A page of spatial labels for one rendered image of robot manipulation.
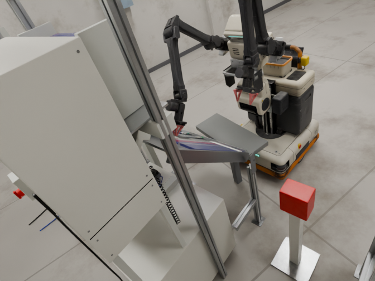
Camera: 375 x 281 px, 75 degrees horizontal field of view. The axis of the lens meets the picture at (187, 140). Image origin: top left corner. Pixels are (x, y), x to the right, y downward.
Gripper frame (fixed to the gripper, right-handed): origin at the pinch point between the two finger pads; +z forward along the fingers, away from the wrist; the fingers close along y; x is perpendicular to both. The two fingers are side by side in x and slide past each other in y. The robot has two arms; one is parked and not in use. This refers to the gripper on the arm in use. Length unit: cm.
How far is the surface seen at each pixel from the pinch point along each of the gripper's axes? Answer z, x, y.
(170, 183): 32.4, 1.7, 1.5
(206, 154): 1.5, -16.4, 37.3
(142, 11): -163, 170, -285
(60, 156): -1, -85, 37
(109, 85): -23, -67, 27
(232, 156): 4.4, 9.4, 37.6
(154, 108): -18, -58, 41
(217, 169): 41, 96, -22
